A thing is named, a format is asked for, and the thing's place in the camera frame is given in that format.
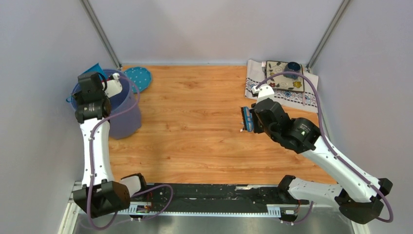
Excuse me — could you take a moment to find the blue hand brush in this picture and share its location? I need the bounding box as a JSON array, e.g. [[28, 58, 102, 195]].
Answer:
[[240, 106, 254, 132]]

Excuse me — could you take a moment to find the blue plastic dustpan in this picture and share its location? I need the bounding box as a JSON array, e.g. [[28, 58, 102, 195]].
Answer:
[[66, 63, 107, 103]]

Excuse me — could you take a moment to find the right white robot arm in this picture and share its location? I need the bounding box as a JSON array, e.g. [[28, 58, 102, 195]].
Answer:
[[247, 98, 393, 224]]

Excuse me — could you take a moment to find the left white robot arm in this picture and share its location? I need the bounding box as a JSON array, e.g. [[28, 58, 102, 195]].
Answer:
[[72, 72, 149, 219]]

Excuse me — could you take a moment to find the square floral plate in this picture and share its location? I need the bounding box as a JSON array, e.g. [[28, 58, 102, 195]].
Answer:
[[264, 60, 304, 92]]

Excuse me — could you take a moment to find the dark blue mug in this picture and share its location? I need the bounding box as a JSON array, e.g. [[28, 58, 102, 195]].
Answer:
[[284, 61, 301, 80]]

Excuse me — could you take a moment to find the teal polka dot plate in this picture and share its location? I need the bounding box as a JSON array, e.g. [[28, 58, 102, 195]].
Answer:
[[124, 66, 152, 94]]

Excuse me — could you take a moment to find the lavender plastic waste bin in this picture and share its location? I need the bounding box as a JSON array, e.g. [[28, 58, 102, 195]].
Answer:
[[72, 70, 142, 139]]

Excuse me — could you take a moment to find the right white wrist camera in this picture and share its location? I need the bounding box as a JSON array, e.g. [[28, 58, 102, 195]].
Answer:
[[251, 84, 275, 103]]

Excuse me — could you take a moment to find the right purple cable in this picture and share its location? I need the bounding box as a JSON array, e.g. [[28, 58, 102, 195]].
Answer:
[[255, 71, 394, 225]]

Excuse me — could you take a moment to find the purple cable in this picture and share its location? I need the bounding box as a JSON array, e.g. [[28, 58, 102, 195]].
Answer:
[[86, 75, 175, 231], [255, 71, 394, 225]]

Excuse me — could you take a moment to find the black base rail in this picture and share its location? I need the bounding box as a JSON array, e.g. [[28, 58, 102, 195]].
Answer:
[[131, 183, 299, 214]]

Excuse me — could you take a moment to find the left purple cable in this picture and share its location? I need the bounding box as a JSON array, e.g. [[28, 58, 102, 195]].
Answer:
[[86, 75, 175, 231]]

